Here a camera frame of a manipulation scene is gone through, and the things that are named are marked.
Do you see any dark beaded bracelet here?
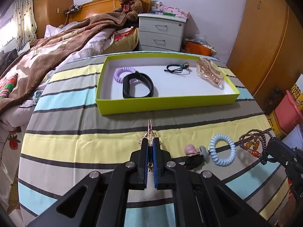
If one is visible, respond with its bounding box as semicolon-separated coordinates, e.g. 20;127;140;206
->
238;129;275;166

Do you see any gold rhinestone brooch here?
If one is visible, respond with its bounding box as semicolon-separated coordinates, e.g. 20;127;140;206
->
139;119;158;172

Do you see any black smart wristband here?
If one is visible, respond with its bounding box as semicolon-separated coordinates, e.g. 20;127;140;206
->
122;71;154;98

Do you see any black elastic hair tie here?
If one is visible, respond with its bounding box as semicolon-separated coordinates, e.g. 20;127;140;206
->
164;61;192;75

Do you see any pink plastic bin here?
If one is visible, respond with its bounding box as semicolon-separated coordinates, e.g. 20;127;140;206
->
275;90;302;134

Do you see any striped table cloth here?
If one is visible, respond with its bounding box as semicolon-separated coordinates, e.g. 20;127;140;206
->
18;56;289;226

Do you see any green shallow box tray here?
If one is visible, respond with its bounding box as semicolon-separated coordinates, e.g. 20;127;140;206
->
96;52;239;115

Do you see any wooden wardrobe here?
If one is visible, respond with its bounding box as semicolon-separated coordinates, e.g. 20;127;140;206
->
227;0;302;112

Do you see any translucent pink hair claw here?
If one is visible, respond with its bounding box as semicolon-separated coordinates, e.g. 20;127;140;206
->
196;58;224;90

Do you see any orange storage bin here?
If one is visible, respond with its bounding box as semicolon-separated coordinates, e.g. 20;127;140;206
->
184;41;217;56

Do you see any white three-drawer nightstand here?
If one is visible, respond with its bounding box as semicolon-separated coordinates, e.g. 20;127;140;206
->
138;13;186;52

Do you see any brown fleece blanket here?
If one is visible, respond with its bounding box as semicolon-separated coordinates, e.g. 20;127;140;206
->
1;12;127;113

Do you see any pink floral box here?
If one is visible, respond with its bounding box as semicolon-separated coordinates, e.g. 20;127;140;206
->
163;6;190;19

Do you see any brown teddy bear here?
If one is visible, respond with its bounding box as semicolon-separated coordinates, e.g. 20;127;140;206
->
113;0;143;22

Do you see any wooden headboard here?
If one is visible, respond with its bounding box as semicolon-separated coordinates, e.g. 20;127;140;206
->
68;0;152;23

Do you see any floral curtain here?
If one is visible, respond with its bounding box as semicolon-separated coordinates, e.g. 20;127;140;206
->
13;0;37;50

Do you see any bear charm hair tie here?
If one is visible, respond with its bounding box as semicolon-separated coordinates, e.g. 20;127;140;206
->
183;143;210;170

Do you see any light blue spiral hair tie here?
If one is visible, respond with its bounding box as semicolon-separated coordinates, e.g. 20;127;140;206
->
209;134;237;167

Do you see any purple spiral hair tie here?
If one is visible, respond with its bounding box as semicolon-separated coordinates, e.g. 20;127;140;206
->
113;67;137;84

